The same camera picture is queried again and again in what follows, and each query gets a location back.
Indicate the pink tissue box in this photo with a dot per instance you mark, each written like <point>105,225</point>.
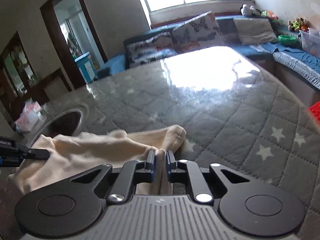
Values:
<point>30,115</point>

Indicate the left butterfly cushion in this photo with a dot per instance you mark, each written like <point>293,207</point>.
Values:
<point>155,48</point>

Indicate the blue white small cabinet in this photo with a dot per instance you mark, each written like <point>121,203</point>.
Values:
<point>86,67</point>

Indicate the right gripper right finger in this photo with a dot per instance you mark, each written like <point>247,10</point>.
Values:
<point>188,173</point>

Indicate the dark wooden display cabinet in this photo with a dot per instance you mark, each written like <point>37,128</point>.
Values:
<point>19,82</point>

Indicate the large butterfly cushion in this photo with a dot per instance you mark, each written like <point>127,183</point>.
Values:
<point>200,32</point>

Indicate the green bowl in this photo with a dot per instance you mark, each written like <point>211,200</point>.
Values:
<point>287,40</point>

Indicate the dark wooden door frame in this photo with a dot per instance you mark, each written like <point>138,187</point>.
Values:
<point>72,33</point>

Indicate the green and brown plush toys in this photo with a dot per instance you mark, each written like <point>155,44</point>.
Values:
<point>299,24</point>

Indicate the clear plastic storage box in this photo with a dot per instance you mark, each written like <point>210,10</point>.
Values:
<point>311,42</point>

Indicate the blue corner sofa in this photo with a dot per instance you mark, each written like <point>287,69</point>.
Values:
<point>299,61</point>

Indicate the red plastic stool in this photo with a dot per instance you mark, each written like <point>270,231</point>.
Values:
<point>315,111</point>

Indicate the panda plush toy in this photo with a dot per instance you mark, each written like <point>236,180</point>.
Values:
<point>247,11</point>

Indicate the round black induction cooktop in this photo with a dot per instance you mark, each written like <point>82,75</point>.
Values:
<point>65,124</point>

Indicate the grey plain cushion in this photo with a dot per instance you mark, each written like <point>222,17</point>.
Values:
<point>254,31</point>

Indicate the cream sweatshirt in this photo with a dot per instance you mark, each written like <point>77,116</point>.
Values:
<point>72,155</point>

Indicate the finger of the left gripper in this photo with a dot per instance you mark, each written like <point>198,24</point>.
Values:
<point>13,153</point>

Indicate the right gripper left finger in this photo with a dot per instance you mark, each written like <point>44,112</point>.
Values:
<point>130,175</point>

